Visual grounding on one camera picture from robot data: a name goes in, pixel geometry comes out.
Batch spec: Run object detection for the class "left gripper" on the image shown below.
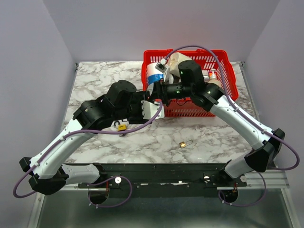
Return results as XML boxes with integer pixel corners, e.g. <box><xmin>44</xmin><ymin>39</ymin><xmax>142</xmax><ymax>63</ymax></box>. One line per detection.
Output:
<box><xmin>113</xmin><ymin>91</ymin><xmax>153</xmax><ymax>125</ymax></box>

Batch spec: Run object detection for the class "small brass padlock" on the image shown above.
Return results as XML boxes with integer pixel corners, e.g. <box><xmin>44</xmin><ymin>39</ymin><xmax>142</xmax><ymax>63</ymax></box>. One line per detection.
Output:
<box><xmin>179</xmin><ymin>139</ymin><xmax>193</xmax><ymax>148</ymax></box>

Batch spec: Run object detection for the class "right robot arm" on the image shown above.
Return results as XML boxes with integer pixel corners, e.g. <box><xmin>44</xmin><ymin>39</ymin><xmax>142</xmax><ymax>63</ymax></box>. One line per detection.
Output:
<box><xmin>147</xmin><ymin>60</ymin><xmax>285</xmax><ymax>186</ymax></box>

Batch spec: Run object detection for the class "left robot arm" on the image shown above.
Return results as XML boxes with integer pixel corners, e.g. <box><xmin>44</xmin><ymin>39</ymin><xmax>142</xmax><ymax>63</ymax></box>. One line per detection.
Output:
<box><xmin>19</xmin><ymin>80</ymin><xmax>164</xmax><ymax>195</ymax></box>

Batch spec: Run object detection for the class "yellow black padlock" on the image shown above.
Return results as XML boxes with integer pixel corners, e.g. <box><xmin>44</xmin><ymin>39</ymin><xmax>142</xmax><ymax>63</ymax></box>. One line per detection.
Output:
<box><xmin>114</xmin><ymin>121</ymin><xmax>127</xmax><ymax>132</ymax></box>

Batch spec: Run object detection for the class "white blue paper roll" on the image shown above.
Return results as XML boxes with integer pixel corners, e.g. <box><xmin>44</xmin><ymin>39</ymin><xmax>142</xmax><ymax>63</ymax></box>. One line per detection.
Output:
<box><xmin>146</xmin><ymin>62</ymin><xmax>164</xmax><ymax>86</ymax></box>

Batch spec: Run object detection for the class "beige wrapped paper roll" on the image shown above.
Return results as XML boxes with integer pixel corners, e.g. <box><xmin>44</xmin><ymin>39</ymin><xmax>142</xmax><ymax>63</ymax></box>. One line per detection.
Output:
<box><xmin>167</xmin><ymin>52</ymin><xmax>191</xmax><ymax>77</ymax></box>

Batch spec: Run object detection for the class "silver can top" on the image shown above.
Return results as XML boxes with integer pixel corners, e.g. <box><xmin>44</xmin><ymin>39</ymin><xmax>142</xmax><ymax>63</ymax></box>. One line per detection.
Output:
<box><xmin>203</xmin><ymin>75</ymin><xmax>210</xmax><ymax>82</ymax></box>

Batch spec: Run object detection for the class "cream pump bottle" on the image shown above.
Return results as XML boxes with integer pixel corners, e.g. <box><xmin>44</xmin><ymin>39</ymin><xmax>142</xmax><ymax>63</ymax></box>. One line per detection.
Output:
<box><xmin>208</xmin><ymin>68</ymin><xmax>221</xmax><ymax>87</ymax></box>

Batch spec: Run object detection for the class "red plastic basket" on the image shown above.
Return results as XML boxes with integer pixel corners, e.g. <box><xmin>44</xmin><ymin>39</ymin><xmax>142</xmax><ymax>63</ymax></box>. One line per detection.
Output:
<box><xmin>142</xmin><ymin>49</ymin><xmax>238</xmax><ymax>117</ymax></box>

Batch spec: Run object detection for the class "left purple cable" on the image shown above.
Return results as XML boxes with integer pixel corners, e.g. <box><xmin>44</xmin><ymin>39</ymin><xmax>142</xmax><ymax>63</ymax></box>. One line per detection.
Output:
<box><xmin>13</xmin><ymin>99</ymin><xmax>164</xmax><ymax>198</ymax></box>

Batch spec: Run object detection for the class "purple cable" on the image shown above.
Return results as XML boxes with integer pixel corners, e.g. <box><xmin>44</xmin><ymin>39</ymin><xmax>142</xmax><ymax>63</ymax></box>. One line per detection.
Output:
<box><xmin>165</xmin><ymin>45</ymin><xmax>300</xmax><ymax>171</ymax></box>
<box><xmin>13</xmin><ymin>99</ymin><xmax>164</xmax><ymax>198</ymax></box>

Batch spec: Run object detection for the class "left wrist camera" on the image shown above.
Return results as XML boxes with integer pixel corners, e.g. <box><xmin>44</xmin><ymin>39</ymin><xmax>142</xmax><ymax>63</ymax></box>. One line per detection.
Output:
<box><xmin>141</xmin><ymin>100</ymin><xmax>165</xmax><ymax>120</ymax></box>

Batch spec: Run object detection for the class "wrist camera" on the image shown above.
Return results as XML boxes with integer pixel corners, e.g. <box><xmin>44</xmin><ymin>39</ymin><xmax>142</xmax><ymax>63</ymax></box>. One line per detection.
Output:
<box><xmin>155</xmin><ymin>62</ymin><xmax>174</xmax><ymax>84</ymax></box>
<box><xmin>141</xmin><ymin>100</ymin><xmax>165</xmax><ymax>120</ymax></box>

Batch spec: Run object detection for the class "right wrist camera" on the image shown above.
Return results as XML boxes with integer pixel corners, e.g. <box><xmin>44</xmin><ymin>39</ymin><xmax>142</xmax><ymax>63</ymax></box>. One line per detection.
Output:
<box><xmin>155</xmin><ymin>62</ymin><xmax>174</xmax><ymax>84</ymax></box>

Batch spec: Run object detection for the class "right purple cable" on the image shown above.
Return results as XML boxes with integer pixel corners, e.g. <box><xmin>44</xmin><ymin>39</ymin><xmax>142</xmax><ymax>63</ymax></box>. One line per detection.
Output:
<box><xmin>165</xmin><ymin>45</ymin><xmax>300</xmax><ymax>171</ymax></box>

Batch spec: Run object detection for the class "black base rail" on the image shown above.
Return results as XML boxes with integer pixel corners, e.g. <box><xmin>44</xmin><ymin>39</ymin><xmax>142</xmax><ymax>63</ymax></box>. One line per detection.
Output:
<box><xmin>78</xmin><ymin>163</ymin><xmax>247</xmax><ymax>198</ymax></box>

